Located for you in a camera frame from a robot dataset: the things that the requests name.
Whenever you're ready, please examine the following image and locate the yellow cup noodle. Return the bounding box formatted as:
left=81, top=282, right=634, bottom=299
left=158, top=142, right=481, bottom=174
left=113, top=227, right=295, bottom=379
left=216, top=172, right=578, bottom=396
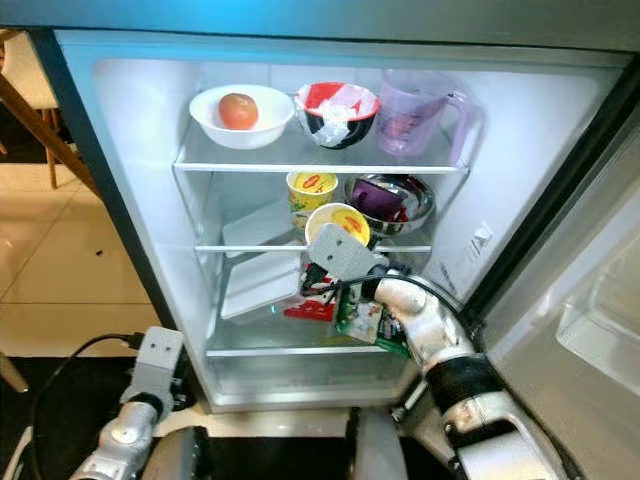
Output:
left=304, top=202, right=371, bottom=251
left=285, top=170, right=341, bottom=236

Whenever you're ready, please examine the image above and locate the glass fridge shelf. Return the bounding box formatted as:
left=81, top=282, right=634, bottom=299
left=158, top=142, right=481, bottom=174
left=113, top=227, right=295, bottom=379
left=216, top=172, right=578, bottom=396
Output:
left=172, top=115, right=471, bottom=176
left=195, top=215, right=436, bottom=256
left=205, top=320, right=411, bottom=359

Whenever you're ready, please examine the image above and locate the grey fridge cabinet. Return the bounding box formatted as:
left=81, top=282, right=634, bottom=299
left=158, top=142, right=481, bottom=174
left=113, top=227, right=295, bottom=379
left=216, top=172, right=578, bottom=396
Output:
left=28, top=28, right=640, bottom=416

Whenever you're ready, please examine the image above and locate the red white striped box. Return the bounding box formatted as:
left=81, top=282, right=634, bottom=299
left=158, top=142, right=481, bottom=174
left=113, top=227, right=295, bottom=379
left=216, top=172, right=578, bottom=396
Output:
left=285, top=262, right=341, bottom=323

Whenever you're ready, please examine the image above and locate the white plastic food container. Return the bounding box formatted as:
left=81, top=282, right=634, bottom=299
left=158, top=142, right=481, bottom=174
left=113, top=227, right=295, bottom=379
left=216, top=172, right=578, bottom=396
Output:
left=220, top=250, right=306, bottom=323

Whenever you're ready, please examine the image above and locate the green snack packet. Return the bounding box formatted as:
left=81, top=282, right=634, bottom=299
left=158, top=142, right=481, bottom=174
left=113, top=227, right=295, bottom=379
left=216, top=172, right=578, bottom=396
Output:
left=335, top=285, right=411, bottom=359

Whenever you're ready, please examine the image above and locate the white floor board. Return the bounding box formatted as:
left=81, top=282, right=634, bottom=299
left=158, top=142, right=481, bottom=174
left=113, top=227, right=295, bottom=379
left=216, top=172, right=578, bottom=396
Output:
left=185, top=402, right=411, bottom=441

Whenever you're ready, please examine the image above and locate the purple food packet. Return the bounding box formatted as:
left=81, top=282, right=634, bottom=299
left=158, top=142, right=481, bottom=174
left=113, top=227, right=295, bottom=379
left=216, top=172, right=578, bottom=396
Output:
left=350, top=178, right=411, bottom=223

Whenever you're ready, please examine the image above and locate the steel bowl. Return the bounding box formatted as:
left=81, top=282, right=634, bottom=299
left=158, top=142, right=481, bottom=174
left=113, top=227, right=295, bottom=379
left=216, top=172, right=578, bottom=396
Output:
left=343, top=173, right=438, bottom=238

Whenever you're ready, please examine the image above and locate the black floor mat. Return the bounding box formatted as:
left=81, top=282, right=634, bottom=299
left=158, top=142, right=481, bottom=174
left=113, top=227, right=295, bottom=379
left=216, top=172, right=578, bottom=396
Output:
left=0, top=355, right=351, bottom=480

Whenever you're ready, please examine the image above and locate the white bowl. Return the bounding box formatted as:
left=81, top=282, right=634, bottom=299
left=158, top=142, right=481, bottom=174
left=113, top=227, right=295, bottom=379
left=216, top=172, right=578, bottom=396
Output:
left=188, top=84, right=296, bottom=151

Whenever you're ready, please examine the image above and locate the red black noodle bowl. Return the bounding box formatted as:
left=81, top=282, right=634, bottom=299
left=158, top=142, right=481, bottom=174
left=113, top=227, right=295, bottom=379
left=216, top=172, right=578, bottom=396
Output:
left=294, top=81, right=381, bottom=151

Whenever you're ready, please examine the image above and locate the purple translucent measuring jug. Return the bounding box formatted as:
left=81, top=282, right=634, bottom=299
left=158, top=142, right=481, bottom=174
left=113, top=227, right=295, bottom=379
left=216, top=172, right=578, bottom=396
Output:
left=375, top=70, right=476, bottom=161

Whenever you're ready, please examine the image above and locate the red round fruit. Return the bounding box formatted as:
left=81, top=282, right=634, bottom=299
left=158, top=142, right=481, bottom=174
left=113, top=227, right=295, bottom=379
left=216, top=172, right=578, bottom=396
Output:
left=218, top=92, right=260, bottom=132

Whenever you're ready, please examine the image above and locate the wooden table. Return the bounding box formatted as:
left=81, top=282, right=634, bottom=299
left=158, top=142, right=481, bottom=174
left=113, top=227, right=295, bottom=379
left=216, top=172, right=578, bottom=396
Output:
left=0, top=28, right=101, bottom=393

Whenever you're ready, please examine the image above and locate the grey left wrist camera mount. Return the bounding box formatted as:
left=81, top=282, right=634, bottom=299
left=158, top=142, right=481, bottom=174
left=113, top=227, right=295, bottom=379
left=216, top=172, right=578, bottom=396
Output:
left=132, top=327, right=187, bottom=409

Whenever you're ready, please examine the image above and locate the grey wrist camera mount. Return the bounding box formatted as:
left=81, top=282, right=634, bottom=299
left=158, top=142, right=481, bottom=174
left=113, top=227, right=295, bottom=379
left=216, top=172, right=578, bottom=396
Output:
left=315, top=222, right=391, bottom=291
left=132, top=327, right=187, bottom=409

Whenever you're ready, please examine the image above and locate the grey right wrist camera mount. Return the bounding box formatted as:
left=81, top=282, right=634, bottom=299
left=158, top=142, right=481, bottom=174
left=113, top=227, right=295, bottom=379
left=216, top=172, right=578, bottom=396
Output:
left=315, top=222, right=391, bottom=291

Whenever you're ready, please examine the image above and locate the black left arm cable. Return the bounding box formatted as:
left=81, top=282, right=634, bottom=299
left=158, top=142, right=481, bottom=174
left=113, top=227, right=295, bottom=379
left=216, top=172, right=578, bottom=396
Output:
left=5, top=332, right=146, bottom=421

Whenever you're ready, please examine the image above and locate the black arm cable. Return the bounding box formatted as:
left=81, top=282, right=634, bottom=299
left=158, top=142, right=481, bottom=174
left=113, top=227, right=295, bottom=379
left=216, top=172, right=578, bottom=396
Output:
left=5, top=332, right=146, bottom=421
left=390, top=270, right=491, bottom=351

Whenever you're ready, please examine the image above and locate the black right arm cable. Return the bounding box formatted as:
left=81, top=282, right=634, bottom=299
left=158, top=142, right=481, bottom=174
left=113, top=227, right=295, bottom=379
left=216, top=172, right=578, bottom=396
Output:
left=390, top=270, right=491, bottom=351

